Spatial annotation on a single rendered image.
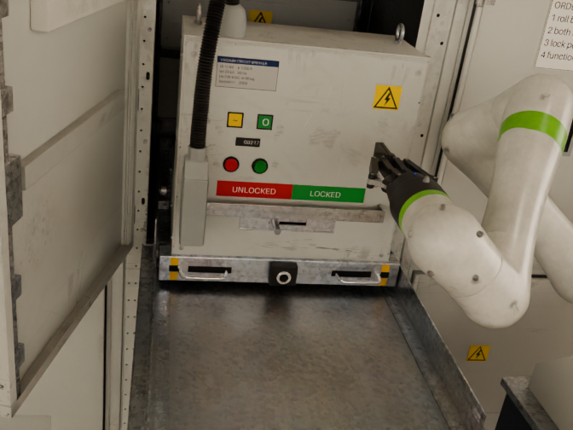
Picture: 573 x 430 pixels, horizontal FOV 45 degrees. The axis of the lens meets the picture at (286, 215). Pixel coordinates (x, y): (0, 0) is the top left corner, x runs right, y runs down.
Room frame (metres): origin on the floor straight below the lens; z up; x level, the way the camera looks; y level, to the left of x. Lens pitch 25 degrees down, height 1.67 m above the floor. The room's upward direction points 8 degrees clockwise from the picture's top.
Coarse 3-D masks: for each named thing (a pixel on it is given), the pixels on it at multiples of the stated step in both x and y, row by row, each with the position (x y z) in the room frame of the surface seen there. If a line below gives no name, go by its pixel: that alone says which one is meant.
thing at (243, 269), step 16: (160, 256) 1.30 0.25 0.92; (176, 256) 1.31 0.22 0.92; (192, 256) 1.32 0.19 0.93; (208, 256) 1.33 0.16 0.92; (224, 256) 1.34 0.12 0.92; (240, 256) 1.35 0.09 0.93; (160, 272) 1.30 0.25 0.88; (192, 272) 1.32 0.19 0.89; (208, 272) 1.33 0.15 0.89; (240, 272) 1.34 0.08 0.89; (256, 272) 1.35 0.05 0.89; (304, 272) 1.37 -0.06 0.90; (320, 272) 1.38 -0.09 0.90; (352, 272) 1.39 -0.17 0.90; (368, 272) 1.40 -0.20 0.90; (384, 272) 1.41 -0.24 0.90
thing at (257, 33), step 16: (192, 16) 1.53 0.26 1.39; (192, 32) 1.36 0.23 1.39; (256, 32) 1.45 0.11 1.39; (272, 32) 1.47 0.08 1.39; (288, 32) 1.50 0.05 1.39; (304, 32) 1.52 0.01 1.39; (320, 32) 1.54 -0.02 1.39; (336, 32) 1.57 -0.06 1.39; (352, 32) 1.60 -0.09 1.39; (304, 48) 1.37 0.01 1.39; (320, 48) 1.37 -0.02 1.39; (336, 48) 1.38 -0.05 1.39; (352, 48) 1.43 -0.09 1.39; (368, 48) 1.45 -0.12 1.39; (384, 48) 1.47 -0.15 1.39; (400, 48) 1.49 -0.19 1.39; (176, 128) 1.53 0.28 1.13; (176, 144) 1.45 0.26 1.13; (176, 160) 1.38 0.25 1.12; (176, 176) 1.32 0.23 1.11; (176, 192) 1.32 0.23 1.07; (304, 224) 1.39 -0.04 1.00
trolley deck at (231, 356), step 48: (144, 288) 1.29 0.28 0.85; (192, 288) 1.32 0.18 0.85; (240, 288) 1.34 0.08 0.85; (288, 288) 1.37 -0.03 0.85; (336, 288) 1.40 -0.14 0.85; (144, 336) 1.12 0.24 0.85; (192, 336) 1.14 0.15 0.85; (240, 336) 1.16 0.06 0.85; (288, 336) 1.19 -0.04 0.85; (336, 336) 1.21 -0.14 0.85; (384, 336) 1.23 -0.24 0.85; (144, 384) 0.98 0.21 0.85; (192, 384) 1.00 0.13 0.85; (240, 384) 1.02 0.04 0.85; (288, 384) 1.04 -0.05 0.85; (336, 384) 1.05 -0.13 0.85; (384, 384) 1.07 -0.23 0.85
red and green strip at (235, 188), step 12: (228, 192) 1.34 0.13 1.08; (240, 192) 1.35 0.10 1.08; (252, 192) 1.35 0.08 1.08; (264, 192) 1.36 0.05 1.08; (276, 192) 1.36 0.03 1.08; (288, 192) 1.37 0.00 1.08; (300, 192) 1.37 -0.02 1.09; (312, 192) 1.38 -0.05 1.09; (324, 192) 1.38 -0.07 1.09; (336, 192) 1.39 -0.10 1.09; (348, 192) 1.39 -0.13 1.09; (360, 192) 1.40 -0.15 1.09
